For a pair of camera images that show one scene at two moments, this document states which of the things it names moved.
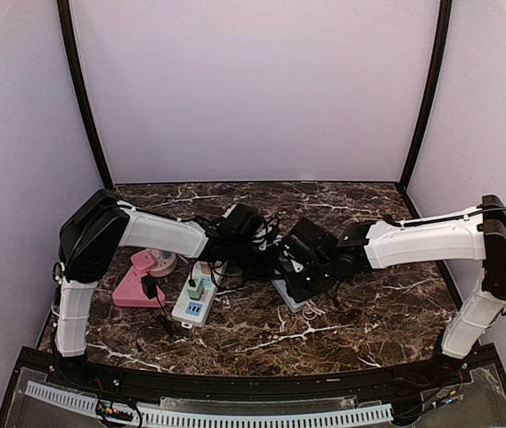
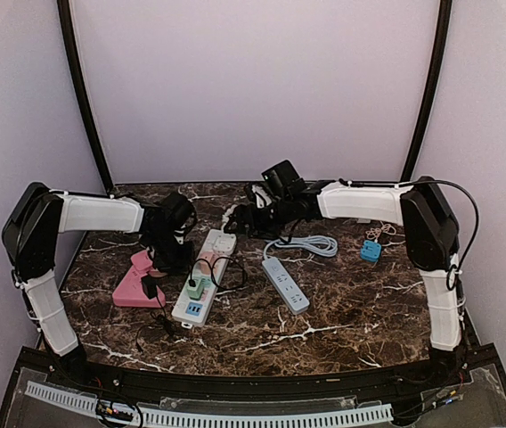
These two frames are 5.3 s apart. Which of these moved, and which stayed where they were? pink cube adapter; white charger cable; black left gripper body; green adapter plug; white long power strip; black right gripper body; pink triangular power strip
Moved: black right gripper body; white charger cable; black left gripper body
Stayed: white long power strip; pink triangular power strip; pink cube adapter; green adapter plug
